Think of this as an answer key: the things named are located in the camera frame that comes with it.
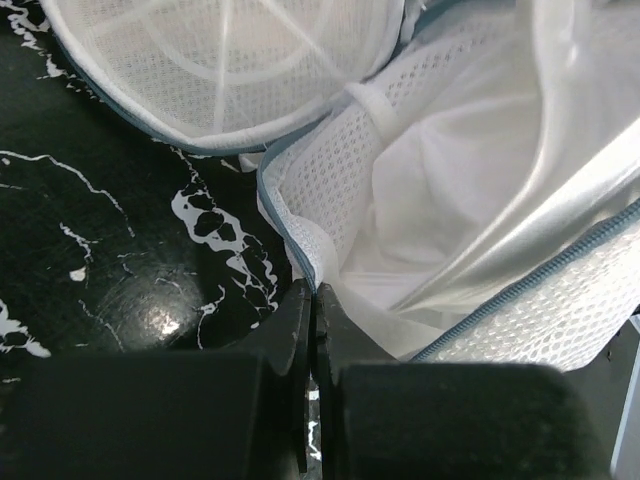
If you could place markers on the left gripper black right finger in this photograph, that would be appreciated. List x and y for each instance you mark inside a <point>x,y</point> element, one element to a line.
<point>385,419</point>

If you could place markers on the white bra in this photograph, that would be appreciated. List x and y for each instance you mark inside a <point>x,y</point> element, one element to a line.
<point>496,175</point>

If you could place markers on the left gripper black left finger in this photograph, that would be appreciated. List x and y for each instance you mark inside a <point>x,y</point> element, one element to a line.
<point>234,413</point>

